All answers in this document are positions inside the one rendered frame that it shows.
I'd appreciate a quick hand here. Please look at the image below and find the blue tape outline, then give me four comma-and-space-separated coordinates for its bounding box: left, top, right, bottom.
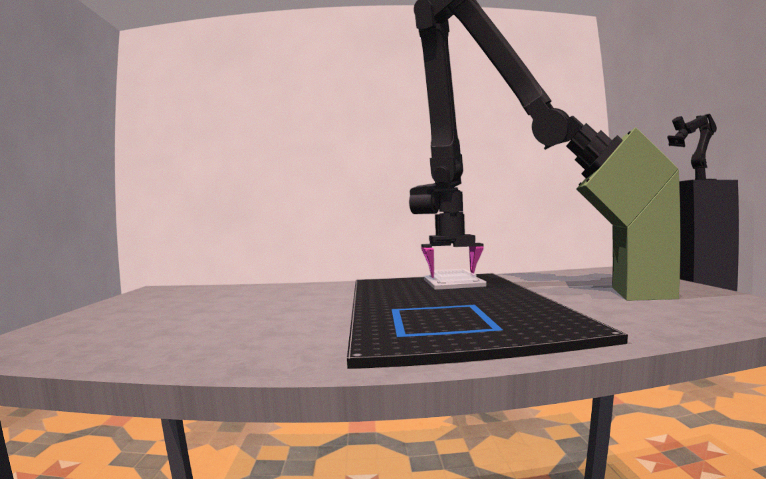
392, 305, 502, 337

